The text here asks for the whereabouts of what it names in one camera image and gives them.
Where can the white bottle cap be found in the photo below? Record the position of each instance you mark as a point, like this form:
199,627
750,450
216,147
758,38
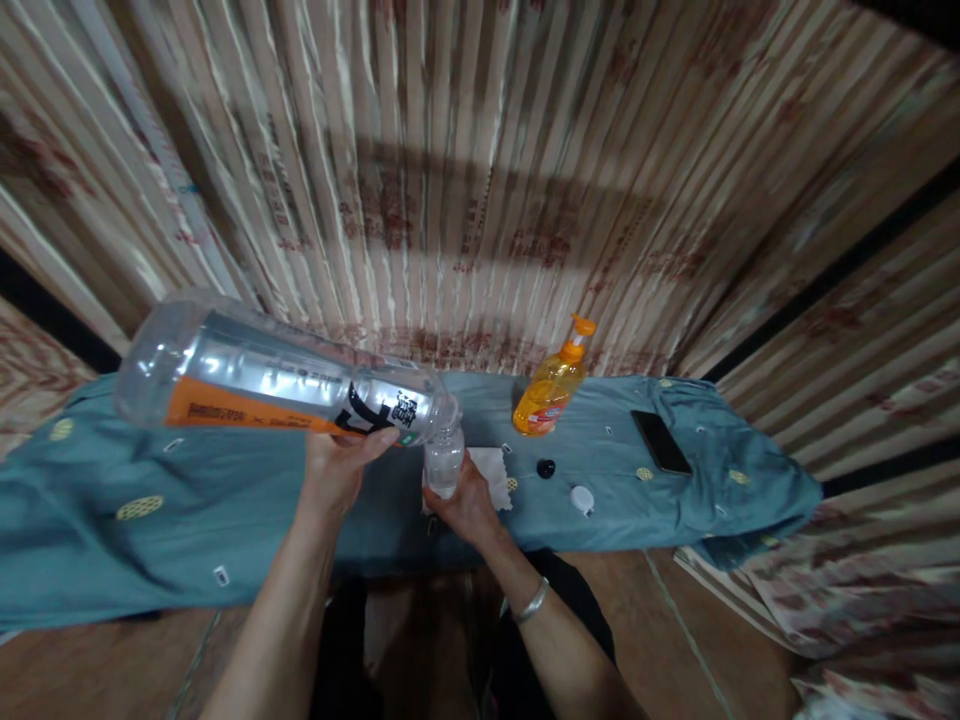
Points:
582,499

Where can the person's left thumb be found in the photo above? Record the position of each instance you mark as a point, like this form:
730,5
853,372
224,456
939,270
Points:
375,444

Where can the large clear plastic bottle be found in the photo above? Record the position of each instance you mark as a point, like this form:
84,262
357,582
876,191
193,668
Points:
277,375

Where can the white paper tissue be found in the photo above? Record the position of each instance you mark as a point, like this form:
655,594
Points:
491,472

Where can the person's legs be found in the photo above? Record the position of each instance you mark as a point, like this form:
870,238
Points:
465,637

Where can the person's right hand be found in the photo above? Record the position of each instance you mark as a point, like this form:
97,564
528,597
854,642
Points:
466,504

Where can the small clear plastic bottle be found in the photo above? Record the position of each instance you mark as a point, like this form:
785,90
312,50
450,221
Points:
442,459

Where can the striped beige curtain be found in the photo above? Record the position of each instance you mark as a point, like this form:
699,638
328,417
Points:
480,187

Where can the orange pump dispenser bottle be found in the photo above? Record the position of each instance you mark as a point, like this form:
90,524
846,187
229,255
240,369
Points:
546,390

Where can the teal patterned cloth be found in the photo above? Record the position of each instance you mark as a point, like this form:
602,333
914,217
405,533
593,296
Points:
600,480

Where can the black smartphone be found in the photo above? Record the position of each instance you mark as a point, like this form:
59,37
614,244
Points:
661,442

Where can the person's right fingers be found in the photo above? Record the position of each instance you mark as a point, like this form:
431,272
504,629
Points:
436,501

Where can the person's right thumb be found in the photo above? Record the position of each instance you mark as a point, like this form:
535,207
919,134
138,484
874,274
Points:
469,472

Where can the black bottle cap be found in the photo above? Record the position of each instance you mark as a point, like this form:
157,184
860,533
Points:
547,469

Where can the person's left hand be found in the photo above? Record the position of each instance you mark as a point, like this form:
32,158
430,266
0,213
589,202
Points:
334,469

